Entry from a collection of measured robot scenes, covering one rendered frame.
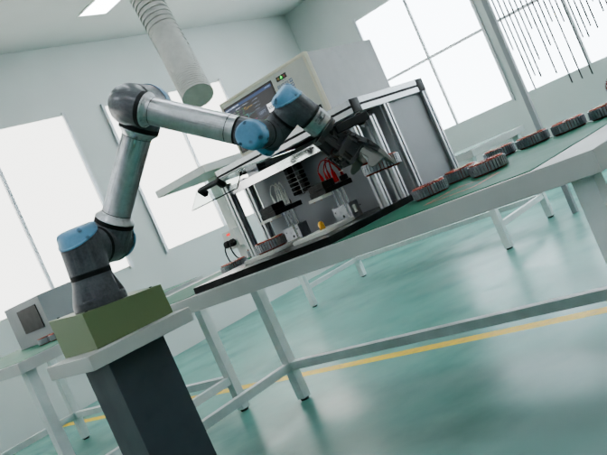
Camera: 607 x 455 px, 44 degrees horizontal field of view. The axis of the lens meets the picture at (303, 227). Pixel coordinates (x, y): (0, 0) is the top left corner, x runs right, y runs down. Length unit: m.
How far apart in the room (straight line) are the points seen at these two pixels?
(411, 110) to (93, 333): 1.26
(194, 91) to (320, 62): 1.36
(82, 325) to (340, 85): 1.11
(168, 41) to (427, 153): 1.77
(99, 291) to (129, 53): 6.58
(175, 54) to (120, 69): 4.56
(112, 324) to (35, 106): 5.72
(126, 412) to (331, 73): 1.22
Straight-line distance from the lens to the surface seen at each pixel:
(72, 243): 2.15
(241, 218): 2.73
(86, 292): 2.15
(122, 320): 2.13
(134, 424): 2.13
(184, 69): 3.79
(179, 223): 8.08
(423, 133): 2.60
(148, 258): 7.75
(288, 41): 10.39
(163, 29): 3.96
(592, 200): 1.70
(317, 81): 2.43
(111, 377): 2.11
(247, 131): 1.89
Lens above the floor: 0.89
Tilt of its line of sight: 2 degrees down
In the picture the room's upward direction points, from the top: 24 degrees counter-clockwise
